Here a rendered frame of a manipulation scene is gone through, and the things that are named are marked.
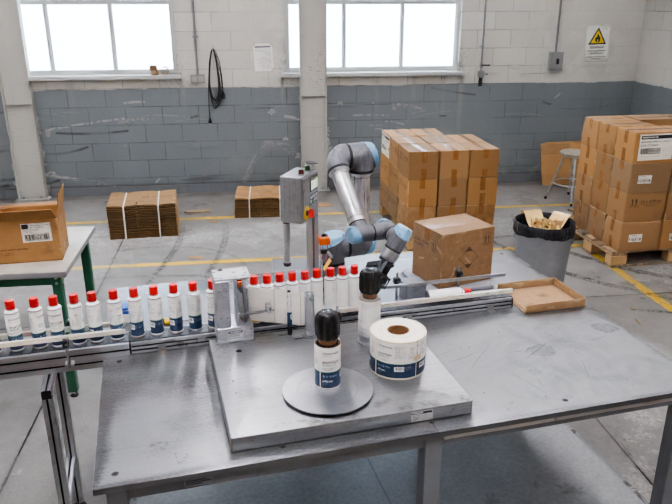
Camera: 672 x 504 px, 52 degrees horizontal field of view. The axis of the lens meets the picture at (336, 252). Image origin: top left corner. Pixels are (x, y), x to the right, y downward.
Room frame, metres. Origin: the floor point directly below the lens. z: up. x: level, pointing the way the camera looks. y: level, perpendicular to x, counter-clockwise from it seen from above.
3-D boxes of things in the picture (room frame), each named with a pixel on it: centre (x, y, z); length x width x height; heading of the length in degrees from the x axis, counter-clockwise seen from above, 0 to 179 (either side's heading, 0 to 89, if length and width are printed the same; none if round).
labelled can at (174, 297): (2.49, 0.64, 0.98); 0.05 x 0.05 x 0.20
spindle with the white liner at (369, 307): (2.41, -0.13, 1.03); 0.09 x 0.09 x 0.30
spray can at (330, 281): (2.66, 0.02, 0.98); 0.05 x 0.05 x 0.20
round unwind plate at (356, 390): (2.04, 0.03, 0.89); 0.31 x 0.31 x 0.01
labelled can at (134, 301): (2.45, 0.78, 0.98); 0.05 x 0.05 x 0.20
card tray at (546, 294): (2.93, -0.94, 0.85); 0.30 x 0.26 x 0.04; 105
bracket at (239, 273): (2.45, 0.40, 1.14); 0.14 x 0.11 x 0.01; 105
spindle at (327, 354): (2.04, 0.03, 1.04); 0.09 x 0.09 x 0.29
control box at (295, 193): (2.71, 0.15, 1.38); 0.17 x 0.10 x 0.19; 160
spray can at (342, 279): (2.68, -0.03, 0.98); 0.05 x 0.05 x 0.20
